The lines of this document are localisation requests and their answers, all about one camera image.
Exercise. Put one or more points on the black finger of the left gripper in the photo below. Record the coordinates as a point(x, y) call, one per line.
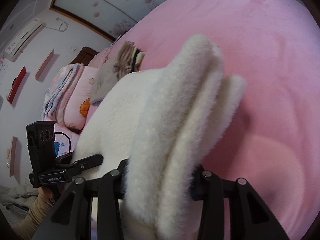
point(88, 162)

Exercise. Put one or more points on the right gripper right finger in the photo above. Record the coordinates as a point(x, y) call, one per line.
point(207, 187)

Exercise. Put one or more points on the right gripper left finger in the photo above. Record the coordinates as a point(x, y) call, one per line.
point(111, 191)

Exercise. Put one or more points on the white fluffy cardigan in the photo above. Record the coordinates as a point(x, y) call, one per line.
point(164, 122)

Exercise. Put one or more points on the beige left sleeve forearm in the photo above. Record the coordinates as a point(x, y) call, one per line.
point(34, 218)

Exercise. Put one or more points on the person's left hand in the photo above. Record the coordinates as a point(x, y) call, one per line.
point(46, 195)

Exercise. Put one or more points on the white pillow with bag print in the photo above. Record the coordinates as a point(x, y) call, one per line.
point(62, 144)

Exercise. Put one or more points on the pink cartoon pillow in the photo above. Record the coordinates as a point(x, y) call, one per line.
point(78, 105)

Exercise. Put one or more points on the folded floral quilt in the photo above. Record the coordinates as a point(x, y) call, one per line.
point(60, 90)

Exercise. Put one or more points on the wooden headboard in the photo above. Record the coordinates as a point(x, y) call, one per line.
point(85, 56)

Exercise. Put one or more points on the grey folded sweater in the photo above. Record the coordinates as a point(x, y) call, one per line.
point(126, 60)

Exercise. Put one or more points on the white air conditioner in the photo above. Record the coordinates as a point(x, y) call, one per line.
point(21, 40)

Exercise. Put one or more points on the floral sliding wardrobe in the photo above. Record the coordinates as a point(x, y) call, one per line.
point(109, 18)

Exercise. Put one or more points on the pink bed blanket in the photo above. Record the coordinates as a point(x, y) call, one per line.
point(273, 138)

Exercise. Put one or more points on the lower pink wall shelf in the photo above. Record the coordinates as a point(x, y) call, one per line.
point(11, 156)

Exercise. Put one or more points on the pink wall shelf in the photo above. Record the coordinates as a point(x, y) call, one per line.
point(43, 65)
point(11, 156)

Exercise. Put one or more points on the red wall shelf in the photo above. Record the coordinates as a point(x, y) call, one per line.
point(15, 85)

